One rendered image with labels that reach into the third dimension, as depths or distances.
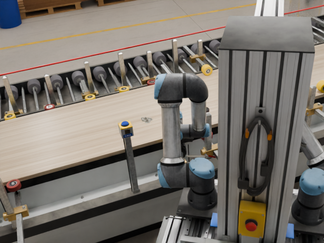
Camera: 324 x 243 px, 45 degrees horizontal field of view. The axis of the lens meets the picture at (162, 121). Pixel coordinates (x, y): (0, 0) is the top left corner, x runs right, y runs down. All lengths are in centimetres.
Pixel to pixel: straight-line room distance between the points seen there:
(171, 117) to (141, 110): 114
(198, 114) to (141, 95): 122
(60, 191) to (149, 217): 76
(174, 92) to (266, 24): 66
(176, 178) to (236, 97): 77
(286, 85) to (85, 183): 183
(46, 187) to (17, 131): 55
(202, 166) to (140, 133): 94
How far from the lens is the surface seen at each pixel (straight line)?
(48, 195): 271
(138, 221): 308
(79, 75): 366
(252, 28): 122
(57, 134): 284
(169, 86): 176
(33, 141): 284
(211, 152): 256
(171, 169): 183
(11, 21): 778
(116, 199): 253
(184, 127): 211
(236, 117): 120
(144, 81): 338
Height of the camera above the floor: 249
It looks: 35 degrees down
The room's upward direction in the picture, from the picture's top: 5 degrees counter-clockwise
